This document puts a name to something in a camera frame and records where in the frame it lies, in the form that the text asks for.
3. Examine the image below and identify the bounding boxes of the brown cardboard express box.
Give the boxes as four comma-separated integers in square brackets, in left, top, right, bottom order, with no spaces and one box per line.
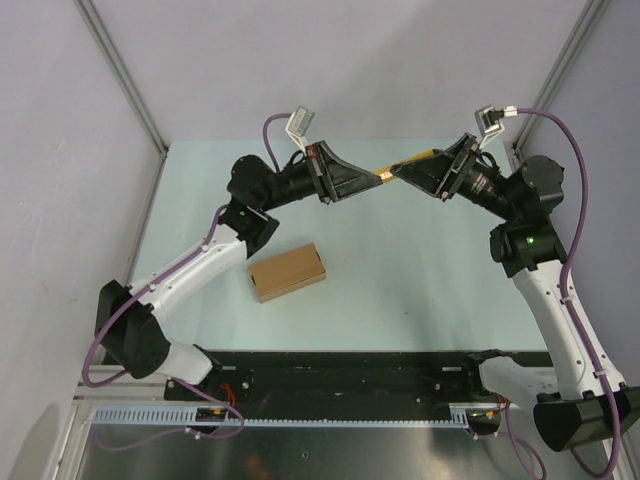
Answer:
[248,243,326,303]

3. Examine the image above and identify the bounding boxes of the aluminium frame post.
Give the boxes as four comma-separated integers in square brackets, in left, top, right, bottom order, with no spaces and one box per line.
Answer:
[510,0,606,151]
[73,0,169,160]

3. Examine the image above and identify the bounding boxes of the yellow utility knife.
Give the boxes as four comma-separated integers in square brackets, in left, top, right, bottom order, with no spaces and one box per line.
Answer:
[374,149,440,183]

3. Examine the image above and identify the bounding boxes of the white slotted cable duct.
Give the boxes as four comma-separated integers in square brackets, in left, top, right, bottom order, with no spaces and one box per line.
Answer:
[93,405,469,429]

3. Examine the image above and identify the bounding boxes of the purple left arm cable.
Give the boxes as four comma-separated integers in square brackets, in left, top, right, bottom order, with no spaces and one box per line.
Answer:
[82,112,301,450]

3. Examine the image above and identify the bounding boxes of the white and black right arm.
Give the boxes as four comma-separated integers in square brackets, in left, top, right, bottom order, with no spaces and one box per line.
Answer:
[390,134,639,452]

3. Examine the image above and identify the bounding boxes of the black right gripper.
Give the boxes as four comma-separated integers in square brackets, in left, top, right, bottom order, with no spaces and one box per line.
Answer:
[391,133,520,222]

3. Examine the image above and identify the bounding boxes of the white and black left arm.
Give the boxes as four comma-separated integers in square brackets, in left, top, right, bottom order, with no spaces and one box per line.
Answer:
[92,141,383,400]

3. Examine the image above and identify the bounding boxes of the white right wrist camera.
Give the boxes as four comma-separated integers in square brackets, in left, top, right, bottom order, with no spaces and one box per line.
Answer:
[474,105,518,150]

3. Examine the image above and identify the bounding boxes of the aluminium frame post left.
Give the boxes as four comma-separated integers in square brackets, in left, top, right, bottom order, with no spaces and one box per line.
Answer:
[73,0,169,160]

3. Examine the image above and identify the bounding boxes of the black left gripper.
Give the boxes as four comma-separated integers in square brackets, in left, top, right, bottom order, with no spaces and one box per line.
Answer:
[259,142,381,213]

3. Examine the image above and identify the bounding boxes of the aluminium frame post right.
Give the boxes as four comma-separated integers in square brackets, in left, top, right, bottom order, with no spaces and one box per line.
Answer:
[510,0,606,151]

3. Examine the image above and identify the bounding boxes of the shiny metal front plate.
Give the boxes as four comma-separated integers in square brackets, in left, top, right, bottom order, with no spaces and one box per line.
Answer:
[77,407,566,480]

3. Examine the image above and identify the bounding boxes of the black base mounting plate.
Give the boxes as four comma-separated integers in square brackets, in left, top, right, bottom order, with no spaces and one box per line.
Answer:
[102,349,559,407]

